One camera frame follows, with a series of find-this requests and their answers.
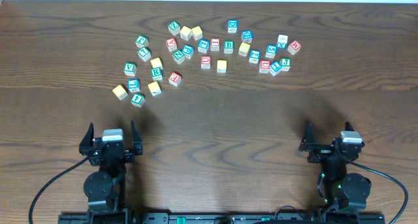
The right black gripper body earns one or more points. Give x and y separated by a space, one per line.
321 151

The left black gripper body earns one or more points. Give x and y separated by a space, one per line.
128 158

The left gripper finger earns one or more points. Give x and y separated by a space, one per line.
87 140
137 140

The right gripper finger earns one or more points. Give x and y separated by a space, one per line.
308 136
348 126

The blue 2 block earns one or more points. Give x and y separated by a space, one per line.
254 56

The red A block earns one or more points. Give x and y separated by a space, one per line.
171 44

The red I block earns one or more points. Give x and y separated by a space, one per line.
215 44

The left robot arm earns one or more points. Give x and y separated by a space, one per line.
105 189

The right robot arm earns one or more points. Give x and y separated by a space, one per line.
344 192

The green 4 block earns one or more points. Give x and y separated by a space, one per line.
137 100

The yellow block lower left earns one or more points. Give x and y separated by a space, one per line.
120 92

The yellow block lower centre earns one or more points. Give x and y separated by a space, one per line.
154 88

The blue L block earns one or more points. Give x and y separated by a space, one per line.
133 85

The green R block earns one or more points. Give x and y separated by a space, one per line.
156 74

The green V block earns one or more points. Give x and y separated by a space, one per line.
130 69

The red E block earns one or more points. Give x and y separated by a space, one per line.
175 79

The blue 1 block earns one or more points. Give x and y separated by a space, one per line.
275 68

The green J block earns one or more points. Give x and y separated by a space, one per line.
285 63

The yellow block above R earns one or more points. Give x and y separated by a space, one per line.
157 63

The green 7 block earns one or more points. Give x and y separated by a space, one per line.
144 54

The red M block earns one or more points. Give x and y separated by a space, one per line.
294 47

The green N block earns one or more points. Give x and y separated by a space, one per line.
178 56

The blue 5 block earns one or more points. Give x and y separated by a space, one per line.
271 51

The blue X block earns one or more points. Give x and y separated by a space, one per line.
282 41

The red U block centre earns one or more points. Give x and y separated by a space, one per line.
205 62

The blue P block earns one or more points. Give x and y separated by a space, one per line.
188 50

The yellow block beside B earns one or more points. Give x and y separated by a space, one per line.
244 49

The yellow S block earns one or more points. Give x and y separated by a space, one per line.
221 66

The blue T block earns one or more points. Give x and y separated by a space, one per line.
203 46

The yellow block top left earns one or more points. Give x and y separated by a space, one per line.
185 33

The green Z block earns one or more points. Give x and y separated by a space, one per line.
174 27

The green B block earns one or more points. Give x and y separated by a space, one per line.
228 46

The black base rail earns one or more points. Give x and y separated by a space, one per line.
163 218

